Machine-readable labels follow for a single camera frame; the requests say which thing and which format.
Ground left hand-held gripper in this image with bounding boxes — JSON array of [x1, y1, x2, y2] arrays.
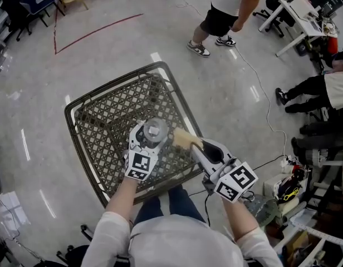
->
[[124, 122, 170, 182]]

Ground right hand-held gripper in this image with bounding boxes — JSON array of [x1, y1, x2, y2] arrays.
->
[[189, 137, 259, 204]]

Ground clear glass jar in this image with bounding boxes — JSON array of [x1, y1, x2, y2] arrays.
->
[[142, 117, 170, 146]]

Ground yellow sponge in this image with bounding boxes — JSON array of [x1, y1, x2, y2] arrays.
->
[[173, 128, 203, 150]]

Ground person's right forearm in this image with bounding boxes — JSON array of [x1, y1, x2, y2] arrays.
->
[[221, 197, 261, 241]]

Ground person's left forearm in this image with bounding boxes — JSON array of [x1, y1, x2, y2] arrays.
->
[[104, 176, 139, 222]]

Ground woven wicker glass-top table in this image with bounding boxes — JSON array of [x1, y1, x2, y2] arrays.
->
[[64, 61, 204, 208]]

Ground person's blue jeans legs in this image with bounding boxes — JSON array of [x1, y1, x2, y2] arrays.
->
[[134, 185, 207, 228]]

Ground white appliance box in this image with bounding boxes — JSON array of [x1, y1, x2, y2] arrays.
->
[[263, 174, 286, 199]]

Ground white power strip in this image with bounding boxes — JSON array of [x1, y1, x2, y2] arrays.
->
[[280, 156, 296, 169]]

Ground person's white shirt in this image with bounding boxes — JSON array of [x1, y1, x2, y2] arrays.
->
[[81, 211, 283, 267]]

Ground grey foam roll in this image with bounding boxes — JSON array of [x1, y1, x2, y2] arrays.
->
[[281, 201, 308, 225]]

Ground black office chair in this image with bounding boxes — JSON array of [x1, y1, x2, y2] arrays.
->
[[1, 0, 33, 42], [56, 224, 130, 267], [252, 0, 296, 38]]

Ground white metal rack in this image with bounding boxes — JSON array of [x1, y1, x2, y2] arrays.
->
[[273, 221, 343, 267]]

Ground white papers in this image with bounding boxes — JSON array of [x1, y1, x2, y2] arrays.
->
[[0, 192, 32, 233]]

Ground white desk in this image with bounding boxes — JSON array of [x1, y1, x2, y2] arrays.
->
[[258, 0, 327, 57]]

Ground white rectangular case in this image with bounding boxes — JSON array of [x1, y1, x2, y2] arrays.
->
[[290, 0, 321, 21]]

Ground blue chair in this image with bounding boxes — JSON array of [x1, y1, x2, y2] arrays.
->
[[19, 0, 66, 27]]

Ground black cable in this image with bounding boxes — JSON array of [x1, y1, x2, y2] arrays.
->
[[188, 154, 285, 228]]

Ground white floor cable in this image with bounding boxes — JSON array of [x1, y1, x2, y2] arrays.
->
[[165, 0, 288, 164]]

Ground yellow cord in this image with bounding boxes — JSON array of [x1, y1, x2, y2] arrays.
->
[[281, 187, 299, 201]]

